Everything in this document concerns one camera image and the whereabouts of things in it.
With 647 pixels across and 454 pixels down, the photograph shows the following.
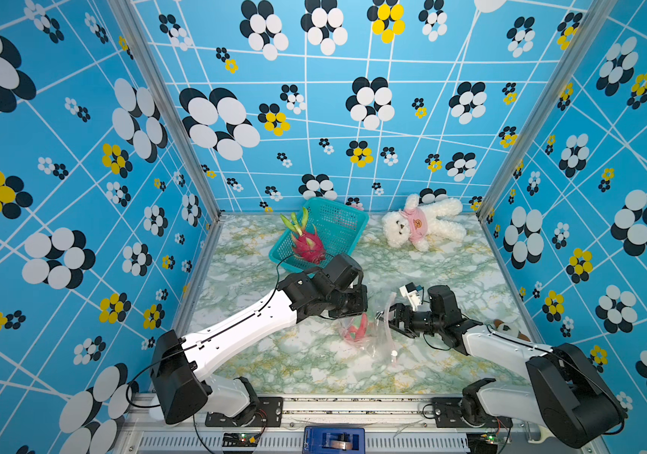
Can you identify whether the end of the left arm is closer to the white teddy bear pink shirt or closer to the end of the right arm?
the end of the right arm

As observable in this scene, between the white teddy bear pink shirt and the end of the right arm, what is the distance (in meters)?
0.36

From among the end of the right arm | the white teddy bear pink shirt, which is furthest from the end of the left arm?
the white teddy bear pink shirt

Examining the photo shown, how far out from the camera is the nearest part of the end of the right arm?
0.75 m

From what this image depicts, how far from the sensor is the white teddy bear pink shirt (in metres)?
1.07
